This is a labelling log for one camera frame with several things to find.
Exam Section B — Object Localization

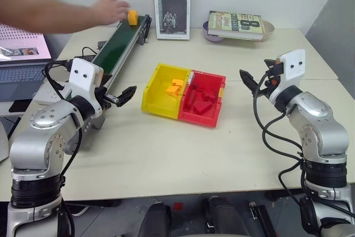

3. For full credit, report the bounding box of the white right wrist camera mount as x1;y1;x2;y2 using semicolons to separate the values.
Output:
269;49;307;102

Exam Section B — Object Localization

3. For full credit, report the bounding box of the yellow plastic bin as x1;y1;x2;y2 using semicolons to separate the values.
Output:
141;63;192;119

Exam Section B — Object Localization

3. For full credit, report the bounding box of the white power strip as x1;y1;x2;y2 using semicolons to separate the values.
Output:
33;80;73;105

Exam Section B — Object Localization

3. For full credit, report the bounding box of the grey laptop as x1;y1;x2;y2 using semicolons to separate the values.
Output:
0;24;54;102

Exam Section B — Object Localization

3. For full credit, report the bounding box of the graphic design book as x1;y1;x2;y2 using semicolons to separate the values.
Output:
151;0;192;41

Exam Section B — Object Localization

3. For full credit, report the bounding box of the red block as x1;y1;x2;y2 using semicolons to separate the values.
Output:
192;100;214;115
197;87;217;102
184;89;198;110

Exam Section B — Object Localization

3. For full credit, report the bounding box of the red plastic bin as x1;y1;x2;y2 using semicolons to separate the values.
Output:
177;69;227;129

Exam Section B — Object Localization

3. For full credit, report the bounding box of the purple bowl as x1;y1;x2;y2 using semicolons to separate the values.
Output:
202;20;226;44

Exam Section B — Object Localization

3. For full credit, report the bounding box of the black curved cable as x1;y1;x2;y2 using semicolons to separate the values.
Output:
81;46;98;60

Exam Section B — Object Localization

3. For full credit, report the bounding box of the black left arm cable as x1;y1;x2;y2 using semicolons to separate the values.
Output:
44;59;84;237

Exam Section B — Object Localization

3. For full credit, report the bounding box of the person's bare hand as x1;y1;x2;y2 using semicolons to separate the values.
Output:
90;0;131;26

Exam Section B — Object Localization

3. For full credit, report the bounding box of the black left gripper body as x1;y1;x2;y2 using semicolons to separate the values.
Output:
95;85;120;110

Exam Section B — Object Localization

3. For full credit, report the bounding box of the green conveyor belt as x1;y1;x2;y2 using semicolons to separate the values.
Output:
90;14;153;131

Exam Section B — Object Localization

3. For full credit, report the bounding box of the black smartphone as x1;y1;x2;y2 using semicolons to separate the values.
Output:
8;99;33;114

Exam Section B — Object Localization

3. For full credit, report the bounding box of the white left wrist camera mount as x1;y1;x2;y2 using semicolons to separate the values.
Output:
68;57;104;116

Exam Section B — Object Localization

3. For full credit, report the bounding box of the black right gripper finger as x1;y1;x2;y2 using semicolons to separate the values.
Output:
239;68;263;96
263;58;278;71

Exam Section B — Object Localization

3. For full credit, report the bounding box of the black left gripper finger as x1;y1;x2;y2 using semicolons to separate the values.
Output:
115;94;133;108
119;85;138;98

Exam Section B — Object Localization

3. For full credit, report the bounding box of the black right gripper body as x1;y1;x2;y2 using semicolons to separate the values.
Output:
260;63;285;97

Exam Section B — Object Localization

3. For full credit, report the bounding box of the dark rounded shape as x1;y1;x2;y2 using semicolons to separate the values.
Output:
138;201;173;237
204;195;250;237

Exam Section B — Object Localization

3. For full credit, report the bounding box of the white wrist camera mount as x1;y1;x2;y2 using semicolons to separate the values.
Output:
269;49;307;102
68;57;104;116

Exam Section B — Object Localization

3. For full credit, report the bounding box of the green novel book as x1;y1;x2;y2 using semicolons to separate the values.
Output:
207;10;263;42

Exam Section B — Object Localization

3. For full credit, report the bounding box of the orange-yellow block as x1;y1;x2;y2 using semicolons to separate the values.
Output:
164;85;181;99

